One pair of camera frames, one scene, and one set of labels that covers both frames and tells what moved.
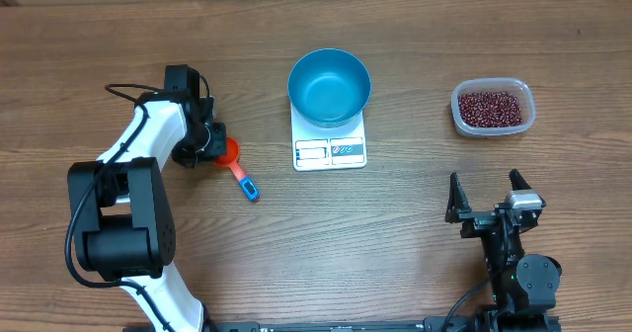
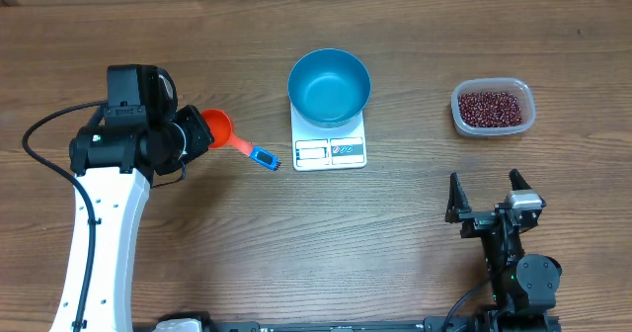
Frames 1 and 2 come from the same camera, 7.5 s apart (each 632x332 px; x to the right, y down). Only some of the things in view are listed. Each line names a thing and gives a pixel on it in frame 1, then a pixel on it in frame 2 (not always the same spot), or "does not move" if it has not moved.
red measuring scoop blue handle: (232, 152) → (220, 128)
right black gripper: (480, 219) does not move
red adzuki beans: (489, 109) does not move
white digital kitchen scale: (321, 148) does not move
